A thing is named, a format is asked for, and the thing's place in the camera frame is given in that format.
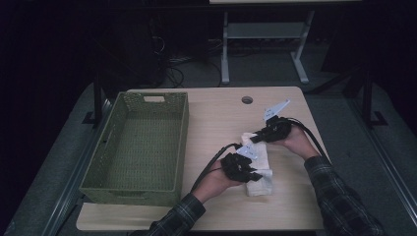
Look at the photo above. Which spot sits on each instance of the grey metal table frame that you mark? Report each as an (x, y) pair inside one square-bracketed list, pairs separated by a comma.
[(265, 30)]

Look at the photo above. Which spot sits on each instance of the person's right hand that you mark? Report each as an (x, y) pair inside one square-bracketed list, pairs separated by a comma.
[(296, 142)]

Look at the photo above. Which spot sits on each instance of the dark cabinet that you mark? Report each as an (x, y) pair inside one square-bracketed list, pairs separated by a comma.
[(137, 49)]

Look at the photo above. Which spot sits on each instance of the person's left hand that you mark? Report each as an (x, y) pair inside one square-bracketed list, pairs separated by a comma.
[(214, 182)]

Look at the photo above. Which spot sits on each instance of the aluminium rail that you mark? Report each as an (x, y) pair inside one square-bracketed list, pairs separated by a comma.
[(383, 157), (70, 183)]

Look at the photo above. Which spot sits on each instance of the green woven plastic basket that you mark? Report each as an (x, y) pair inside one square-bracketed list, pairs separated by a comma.
[(111, 164)]

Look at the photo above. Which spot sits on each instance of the white bear-print cloth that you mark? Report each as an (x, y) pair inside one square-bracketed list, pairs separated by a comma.
[(260, 187)]

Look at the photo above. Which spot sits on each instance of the black metal post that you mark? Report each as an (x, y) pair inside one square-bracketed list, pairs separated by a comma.
[(368, 98), (97, 95)]

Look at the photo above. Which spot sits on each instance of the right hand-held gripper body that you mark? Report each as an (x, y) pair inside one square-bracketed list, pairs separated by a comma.
[(277, 128)]

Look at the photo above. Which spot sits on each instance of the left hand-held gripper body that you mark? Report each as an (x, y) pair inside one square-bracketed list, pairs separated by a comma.
[(236, 165)]

